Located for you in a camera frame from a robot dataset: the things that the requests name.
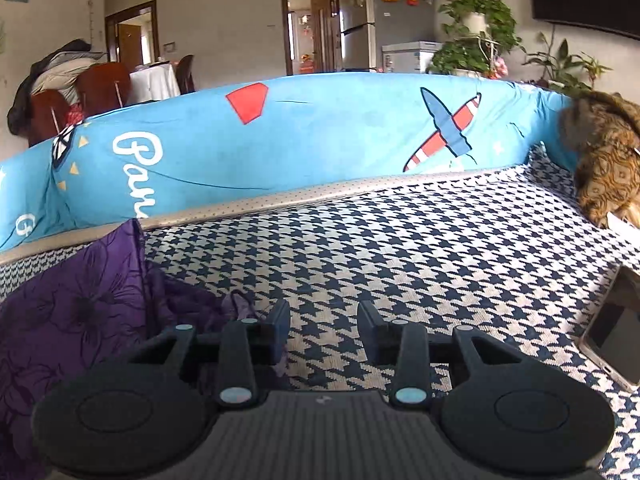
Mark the purple floral red-lined garment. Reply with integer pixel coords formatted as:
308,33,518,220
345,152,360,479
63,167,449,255
1,220,288,479

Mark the houndstooth sofa seat cover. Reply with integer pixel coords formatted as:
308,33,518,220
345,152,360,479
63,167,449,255
0,142,640,480

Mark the blue cartoon print sofa backrest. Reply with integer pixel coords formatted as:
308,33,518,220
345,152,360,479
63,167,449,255
1,73,577,250

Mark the black smartphone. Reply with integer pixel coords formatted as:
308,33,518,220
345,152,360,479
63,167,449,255
578,266,640,392

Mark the white paper under garment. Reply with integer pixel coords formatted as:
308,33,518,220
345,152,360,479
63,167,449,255
606,212,640,246

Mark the white clothed dining table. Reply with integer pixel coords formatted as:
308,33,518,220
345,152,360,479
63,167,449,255
128,63,181,105

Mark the dark wooden chair behind table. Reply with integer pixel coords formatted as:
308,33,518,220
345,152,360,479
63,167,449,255
176,54,195,94

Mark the white chest freezer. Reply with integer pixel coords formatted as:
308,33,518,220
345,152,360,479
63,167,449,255
382,41,442,74

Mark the brown wooden chair right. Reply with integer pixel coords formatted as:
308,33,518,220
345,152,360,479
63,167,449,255
75,62,131,117

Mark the brown wooden chair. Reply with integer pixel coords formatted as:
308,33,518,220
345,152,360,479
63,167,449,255
75,62,131,117
28,90,70,148

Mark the brown patterned garment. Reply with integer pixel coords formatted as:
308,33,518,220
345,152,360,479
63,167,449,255
560,91,639,229

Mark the brown wooden chair left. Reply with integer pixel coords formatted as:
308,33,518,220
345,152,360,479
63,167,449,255
28,90,70,148

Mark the green potted plant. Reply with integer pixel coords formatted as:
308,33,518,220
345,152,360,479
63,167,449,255
430,0,522,79

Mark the silver refrigerator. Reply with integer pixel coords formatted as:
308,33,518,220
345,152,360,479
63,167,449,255
338,0,436,72

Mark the small leafy plant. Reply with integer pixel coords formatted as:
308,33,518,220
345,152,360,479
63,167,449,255
523,26,612,96

